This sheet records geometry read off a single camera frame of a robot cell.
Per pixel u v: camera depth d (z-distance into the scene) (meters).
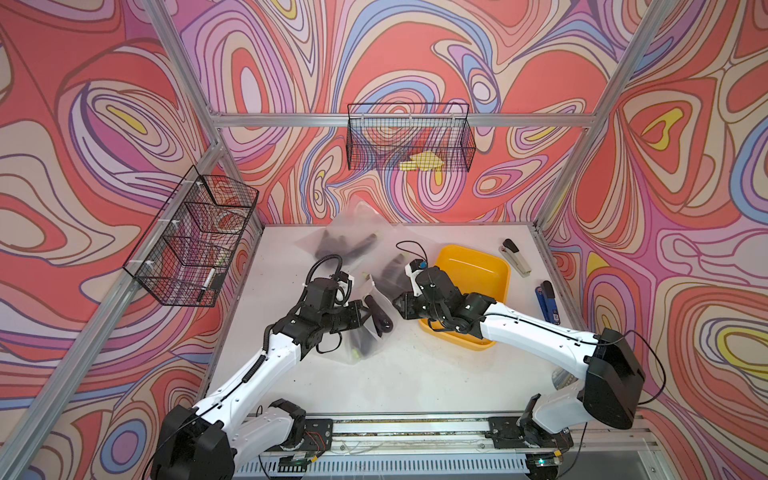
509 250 1.08
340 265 0.69
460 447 0.73
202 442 0.38
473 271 1.07
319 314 0.61
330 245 1.12
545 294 0.96
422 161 0.91
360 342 0.84
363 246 1.11
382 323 0.79
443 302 0.59
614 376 0.41
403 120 0.88
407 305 0.69
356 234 1.17
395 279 0.96
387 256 1.06
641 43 0.73
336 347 0.68
